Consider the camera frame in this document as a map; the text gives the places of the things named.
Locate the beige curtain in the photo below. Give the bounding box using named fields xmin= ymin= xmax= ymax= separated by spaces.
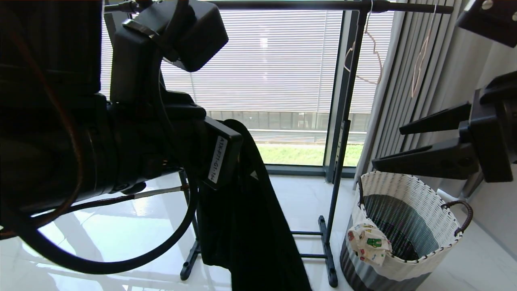
xmin=355 ymin=0 xmax=517 ymax=202

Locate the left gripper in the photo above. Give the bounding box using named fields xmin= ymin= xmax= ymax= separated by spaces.
xmin=107 ymin=91 xmax=243 ymax=191

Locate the pink clothes hanger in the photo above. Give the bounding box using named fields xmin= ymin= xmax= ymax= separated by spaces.
xmin=411 ymin=6 xmax=437 ymax=98
xmin=344 ymin=14 xmax=383 ymax=85

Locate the black garment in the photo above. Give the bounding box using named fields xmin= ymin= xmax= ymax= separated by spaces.
xmin=198 ymin=119 xmax=312 ymax=291

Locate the black cable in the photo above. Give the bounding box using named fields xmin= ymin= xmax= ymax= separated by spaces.
xmin=0 ymin=170 xmax=199 ymax=275

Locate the white laundry basket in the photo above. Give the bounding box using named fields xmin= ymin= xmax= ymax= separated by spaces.
xmin=340 ymin=171 xmax=474 ymax=291

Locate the black clothes rack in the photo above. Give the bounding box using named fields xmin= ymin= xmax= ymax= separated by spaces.
xmin=104 ymin=0 xmax=454 ymax=288

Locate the window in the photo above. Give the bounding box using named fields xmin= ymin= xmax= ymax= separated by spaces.
xmin=99 ymin=0 xmax=394 ymax=178

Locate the cream printed garment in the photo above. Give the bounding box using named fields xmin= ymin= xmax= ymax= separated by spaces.
xmin=347 ymin=223 xmax=393 ymax=266

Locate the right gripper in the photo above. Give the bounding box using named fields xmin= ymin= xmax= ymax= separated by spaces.
xmin=372 ymin=71 xmax=517 ymax=182

